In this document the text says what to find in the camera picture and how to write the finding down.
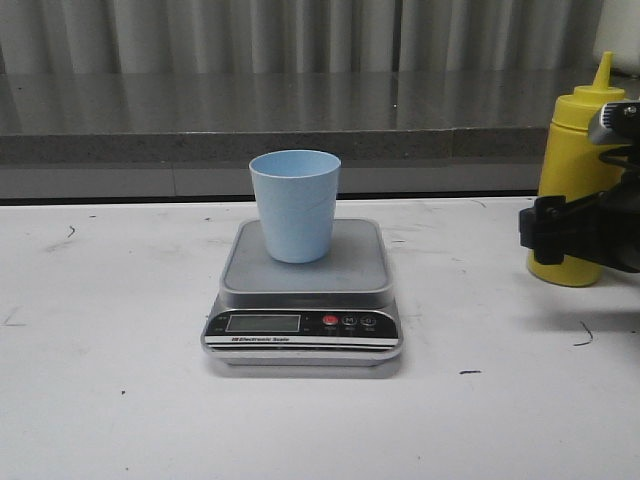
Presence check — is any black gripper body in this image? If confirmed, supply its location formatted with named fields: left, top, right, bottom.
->
left=519, top=100, right=639, bottom=273

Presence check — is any yellow squeeze bottle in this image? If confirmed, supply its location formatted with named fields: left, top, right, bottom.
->
left=525, top=50, right=634, bottom=288

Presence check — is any light blue plastic cup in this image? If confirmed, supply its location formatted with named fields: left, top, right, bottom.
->
left=249, top=150, right=341, bottom=264

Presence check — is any silver electronic kitchen scale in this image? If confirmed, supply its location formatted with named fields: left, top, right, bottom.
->
left=201, top=218, right=403, bottom=378

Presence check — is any white container on counter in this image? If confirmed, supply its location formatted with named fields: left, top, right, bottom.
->
left=593, top=0, right=640, bottom=77

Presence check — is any stainless steel back counter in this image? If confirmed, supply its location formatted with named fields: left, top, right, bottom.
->
left=1, top=69, right=594, bottom=203

